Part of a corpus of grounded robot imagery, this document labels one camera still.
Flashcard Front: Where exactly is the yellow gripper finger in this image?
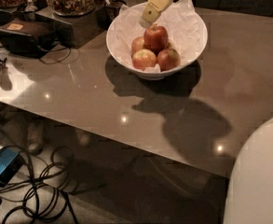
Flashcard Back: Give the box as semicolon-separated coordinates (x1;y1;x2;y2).
139;0;173;28

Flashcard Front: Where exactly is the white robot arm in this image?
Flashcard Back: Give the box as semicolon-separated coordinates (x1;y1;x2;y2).
180;0;273;224

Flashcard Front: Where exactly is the metal scoop in cup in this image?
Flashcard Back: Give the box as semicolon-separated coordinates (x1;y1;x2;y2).
18;0;38;21

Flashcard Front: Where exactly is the white ceramic bowl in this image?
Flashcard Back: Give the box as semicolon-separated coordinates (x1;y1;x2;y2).
105;0;209;81

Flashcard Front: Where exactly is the dark wooden display stand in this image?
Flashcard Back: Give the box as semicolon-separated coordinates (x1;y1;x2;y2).
0;0;108;49

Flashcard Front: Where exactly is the blue foot pedal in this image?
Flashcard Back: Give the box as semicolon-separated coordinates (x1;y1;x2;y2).
0;147;22;188

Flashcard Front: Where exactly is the black floor cable bundle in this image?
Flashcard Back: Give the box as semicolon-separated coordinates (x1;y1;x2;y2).
0;126;81;224

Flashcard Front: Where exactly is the black cup with scoop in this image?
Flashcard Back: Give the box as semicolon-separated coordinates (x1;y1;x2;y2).
96;0;126;30

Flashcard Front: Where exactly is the black box with label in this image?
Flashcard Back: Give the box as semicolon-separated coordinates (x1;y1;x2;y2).
0;19;56;58

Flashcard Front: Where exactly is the white paper bowl liner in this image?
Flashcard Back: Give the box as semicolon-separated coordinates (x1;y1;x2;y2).
113;0;205;74

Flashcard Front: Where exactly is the red apple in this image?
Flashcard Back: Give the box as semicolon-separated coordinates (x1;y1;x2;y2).
157;49;181;71
132;49;157;71
143;23;169;52
131;36;145;55

